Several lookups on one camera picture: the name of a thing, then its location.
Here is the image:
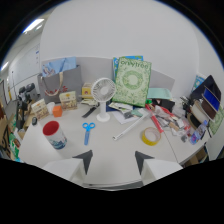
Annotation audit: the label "white desk fan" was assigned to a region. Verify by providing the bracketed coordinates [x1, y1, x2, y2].
[91, 77, 117, 123]

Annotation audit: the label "cream house print box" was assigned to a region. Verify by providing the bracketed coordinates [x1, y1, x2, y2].
[59, 91, 78, 111]

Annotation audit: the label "black laptop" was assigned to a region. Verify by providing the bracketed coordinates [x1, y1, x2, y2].
[190, 74, 222, 116]

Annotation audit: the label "clear plastic bottle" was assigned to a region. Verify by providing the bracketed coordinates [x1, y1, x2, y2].
[189, 119, 209, 146]

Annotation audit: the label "blue handled scissors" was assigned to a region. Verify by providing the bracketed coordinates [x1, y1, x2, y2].
[82, 122, 96, 146]

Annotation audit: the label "orange small box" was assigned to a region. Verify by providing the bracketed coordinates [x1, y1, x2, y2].
[52, 105, 64, 118]

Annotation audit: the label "mint green folder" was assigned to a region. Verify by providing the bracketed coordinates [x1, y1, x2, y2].
[146, 87, 173, 100]

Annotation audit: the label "cream patterned carton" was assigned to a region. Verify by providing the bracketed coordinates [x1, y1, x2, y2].
[30, 98, 50, 121]

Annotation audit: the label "grey partition panel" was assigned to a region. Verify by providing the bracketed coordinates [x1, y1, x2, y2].
[40, 55, 176, 98]

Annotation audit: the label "yellow small box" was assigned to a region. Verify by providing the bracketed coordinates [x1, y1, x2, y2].
[81, 82, 94, 100]

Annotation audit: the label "red wrapped stick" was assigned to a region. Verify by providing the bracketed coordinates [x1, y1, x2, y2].
[145, 104, 165, 134]

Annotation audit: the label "yellow tape roll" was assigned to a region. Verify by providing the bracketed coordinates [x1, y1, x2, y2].
[141, 126, 162, 147]

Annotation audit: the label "red rimmed patterned cup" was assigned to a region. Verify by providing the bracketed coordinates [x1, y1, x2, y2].
[42, 120, 69, 151]

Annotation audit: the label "white rolled paper tube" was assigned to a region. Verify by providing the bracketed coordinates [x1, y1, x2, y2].
[112, 113, 150, 141]

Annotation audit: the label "black comb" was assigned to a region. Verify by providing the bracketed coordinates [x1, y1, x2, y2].
[81, 105, 98, 119]

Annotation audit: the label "blue paper bag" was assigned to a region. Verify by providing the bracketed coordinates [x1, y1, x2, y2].
[41, 56, 78, 78]

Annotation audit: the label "green patterned gift bag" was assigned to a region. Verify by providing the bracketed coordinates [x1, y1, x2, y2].
[111, 57, 153, 108]

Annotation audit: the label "white small cup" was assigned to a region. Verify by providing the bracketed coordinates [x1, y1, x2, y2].
[46, 101, 56, 116]

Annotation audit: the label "grey tote bag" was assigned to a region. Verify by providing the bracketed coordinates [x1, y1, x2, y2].
[37, 64, 84, 105]

